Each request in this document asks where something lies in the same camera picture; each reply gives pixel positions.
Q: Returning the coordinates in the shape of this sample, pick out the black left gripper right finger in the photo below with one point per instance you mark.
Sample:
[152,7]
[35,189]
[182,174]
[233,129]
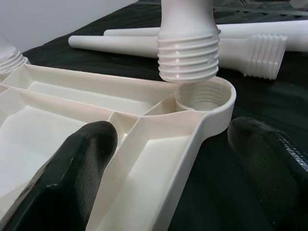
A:
[276,173]

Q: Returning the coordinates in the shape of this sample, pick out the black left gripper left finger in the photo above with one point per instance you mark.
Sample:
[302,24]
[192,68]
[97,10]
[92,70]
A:
[60,183]

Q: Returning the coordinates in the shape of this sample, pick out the white plastic children table top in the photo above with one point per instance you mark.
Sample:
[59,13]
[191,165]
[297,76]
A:
[156,156]

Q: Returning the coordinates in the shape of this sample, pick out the white plastic table leg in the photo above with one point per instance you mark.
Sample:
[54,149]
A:
[9,60]
[264,33]
[187,48]
[240,53]

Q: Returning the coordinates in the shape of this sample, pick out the black cloth table cover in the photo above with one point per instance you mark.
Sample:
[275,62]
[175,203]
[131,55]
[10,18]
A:
[216,192]

